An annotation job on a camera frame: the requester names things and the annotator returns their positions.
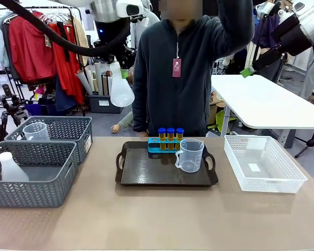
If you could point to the red hanging shirt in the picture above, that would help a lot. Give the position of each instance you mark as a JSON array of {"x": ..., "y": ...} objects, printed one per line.
[{"x": 28, "y": 52}]

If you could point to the grey basket holding beakers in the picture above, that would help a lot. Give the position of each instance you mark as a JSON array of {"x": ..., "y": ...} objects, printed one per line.
[{"x": 82, "y": 136}]

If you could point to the white conical paper roll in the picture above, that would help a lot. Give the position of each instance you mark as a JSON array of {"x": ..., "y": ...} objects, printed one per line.
[{"x": 83, "y": 82}]

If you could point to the green chair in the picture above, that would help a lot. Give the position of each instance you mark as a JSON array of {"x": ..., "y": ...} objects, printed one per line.
[{"x": 221, "y": 119}]

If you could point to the black stand tripod legs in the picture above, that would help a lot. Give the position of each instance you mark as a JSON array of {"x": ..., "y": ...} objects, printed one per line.
[{"x": 311, "y": 142}]

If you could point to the red hanging dress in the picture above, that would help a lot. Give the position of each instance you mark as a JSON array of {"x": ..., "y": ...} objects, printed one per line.
[{"x": 68, "y": 70}]

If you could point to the grey hoodie on mannequin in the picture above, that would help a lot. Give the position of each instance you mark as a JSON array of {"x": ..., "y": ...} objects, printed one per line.
[{"x": 140, "y": 34}]

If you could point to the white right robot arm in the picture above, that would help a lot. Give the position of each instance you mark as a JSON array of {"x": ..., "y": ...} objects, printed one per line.
[{"x": 308, "y": 18}]

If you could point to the blue test tube rack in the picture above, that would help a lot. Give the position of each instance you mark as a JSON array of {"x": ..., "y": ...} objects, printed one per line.
[{"x": 153, "y": 149}]

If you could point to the grey basket holding flasks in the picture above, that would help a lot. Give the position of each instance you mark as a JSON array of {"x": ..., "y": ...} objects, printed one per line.
[{"x": 28, "y": 193}]

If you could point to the black serving tray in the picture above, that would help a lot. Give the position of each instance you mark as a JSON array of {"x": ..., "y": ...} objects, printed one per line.
[{"x": 146, "y": 170}]

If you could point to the person's left forearm dark sleeve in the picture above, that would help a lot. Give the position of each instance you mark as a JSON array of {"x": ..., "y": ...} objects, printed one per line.
[{"x": 235, "y": 26}]

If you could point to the white plastic conical flask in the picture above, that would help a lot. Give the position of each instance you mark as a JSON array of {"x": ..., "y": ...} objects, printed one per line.
[
  {"x": 121, "y": 91},
  {"x": 10, "y": 170}
]

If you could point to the dark grey storage bin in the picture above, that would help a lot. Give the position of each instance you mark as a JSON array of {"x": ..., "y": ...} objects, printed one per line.
[{"x": 102, "y": 103}]

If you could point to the black camera tripod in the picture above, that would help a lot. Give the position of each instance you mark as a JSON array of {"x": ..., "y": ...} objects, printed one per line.
[{"x": 14, "y": 115}]

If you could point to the white rounded table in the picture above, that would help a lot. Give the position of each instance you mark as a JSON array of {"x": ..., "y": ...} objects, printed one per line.
[{"x": 272, "y": 104}]

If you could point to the maroon hang tag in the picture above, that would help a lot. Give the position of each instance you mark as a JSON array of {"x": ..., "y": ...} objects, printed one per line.
[{"x": 177, "y": 68}]

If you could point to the clear plastic measuring beaker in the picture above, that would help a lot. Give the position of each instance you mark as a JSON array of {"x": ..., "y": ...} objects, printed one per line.
[
  {"x": 191, "y": 157},
  {"x": 36, "y": 132}
]

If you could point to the dark blue hanging garment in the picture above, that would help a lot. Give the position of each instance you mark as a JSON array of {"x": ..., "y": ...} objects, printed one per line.
[{"x": 64, "y": 99}]

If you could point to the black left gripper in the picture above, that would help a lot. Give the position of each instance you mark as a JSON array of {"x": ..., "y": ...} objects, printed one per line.
[{"x": 127, "y": 56}]

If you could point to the tall white paper roll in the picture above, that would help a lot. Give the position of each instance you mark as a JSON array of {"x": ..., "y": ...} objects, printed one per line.
[{"x": 99, "y": 78}]

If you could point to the pale grey hanging garment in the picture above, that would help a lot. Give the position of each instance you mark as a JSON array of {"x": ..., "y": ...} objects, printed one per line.
[{"x": 0, "y": 41}]

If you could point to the child mannequin doll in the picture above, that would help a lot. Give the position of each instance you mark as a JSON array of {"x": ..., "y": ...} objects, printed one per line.
[{"x": 124, "y": 121}]

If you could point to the brown cardboard roll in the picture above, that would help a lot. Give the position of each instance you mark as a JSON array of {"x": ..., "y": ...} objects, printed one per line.
[{"x": 105, "y": 85}]

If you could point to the beige hanging garment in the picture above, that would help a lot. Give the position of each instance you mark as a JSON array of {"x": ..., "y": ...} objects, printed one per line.
[{"x": 79, "y": 36}]

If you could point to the person's dark fleece jacket torso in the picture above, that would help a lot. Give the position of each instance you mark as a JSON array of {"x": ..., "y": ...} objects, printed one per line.
[{"x": 159, "y": 91}]

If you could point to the white perforated plastic basket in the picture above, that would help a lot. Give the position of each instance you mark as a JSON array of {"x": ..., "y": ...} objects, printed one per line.
[{"x": 277, "y": 183}]

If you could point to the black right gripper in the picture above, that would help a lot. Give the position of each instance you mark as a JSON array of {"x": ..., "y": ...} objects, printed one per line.
[{"x": 293, "y": 36}]

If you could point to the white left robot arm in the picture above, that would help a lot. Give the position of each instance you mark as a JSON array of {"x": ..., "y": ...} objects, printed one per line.
[{"x": 104, "y": 8}]

